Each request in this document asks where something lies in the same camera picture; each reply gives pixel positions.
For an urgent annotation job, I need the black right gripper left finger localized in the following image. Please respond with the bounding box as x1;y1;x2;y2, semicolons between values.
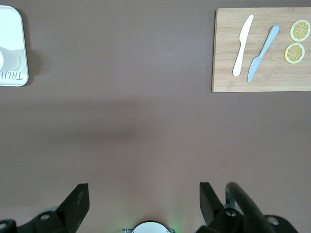
17;183;90;233

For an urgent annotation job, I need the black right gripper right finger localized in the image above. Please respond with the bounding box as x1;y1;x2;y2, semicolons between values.
195;182;243;233

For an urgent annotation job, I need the white plastic cup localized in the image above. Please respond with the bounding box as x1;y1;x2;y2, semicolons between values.
0;46;22;71

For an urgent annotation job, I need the brown table cover mat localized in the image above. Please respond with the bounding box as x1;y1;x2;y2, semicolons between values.
0;0;311;233

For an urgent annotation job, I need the grey plastic knife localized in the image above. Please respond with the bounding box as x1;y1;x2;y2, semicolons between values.
247;25;280;83

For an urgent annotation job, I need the wooden cutting board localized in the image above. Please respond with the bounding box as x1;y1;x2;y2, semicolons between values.
211;7;311;93

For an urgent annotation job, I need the white plastic knife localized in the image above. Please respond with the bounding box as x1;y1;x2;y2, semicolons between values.
232;14;254;77

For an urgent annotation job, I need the yellow lemon slice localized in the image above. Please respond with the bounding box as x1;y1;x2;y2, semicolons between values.
284;43;306;65
290;19;311;42

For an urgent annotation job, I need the white tray with bear print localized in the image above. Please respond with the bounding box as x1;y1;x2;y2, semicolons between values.
0;5;29;87

